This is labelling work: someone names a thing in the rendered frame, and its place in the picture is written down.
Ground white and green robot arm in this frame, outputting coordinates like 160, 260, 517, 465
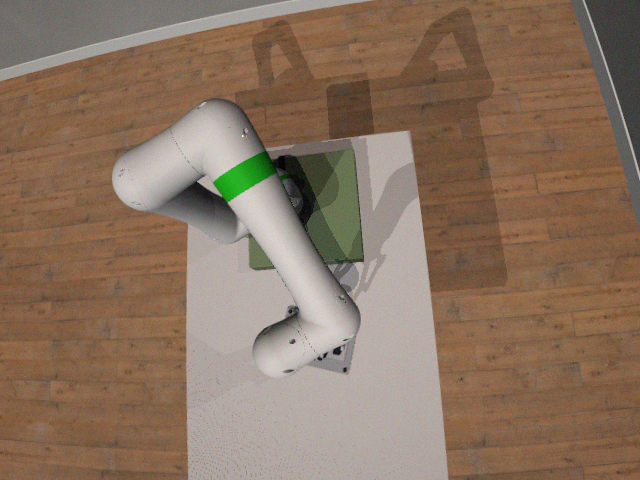
112, 98, 361, 378

